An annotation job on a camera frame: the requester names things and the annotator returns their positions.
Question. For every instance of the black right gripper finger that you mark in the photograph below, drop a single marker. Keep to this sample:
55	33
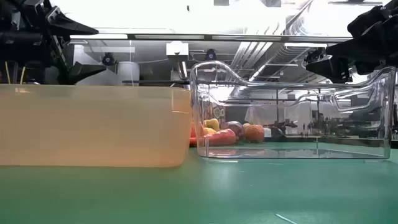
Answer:
334	68
373	18

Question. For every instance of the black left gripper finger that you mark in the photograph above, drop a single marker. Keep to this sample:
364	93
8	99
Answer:
82	70
68	26

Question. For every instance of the orange translucent plastic bin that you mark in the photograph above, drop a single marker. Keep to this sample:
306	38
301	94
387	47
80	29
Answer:
93	124

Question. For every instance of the small orange fruit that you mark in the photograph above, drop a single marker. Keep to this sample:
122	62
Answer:
254	133

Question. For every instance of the dark purple-red fruit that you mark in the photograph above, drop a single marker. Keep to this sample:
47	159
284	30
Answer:
234	127

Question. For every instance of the small red tomato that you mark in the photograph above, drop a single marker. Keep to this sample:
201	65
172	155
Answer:
193	133

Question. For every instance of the red pepper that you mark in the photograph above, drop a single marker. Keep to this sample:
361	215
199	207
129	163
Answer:
222	138

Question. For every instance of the white cylinder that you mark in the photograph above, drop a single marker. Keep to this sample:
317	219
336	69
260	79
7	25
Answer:
127	73

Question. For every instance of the clear plastic bin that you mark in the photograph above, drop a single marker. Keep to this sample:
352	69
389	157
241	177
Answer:
357	124

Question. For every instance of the silver ceiling ducts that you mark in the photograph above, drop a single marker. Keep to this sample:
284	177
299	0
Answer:
273	56

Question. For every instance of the white ceiling box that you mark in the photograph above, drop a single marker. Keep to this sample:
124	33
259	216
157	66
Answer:
177	48

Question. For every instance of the green table mat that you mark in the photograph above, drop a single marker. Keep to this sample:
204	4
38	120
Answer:
199	193

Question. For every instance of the black ceiling camera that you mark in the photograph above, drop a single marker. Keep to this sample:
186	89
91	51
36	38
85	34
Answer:
109	59
211	55

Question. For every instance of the metal frame beam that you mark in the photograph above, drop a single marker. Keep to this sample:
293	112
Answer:
174	37

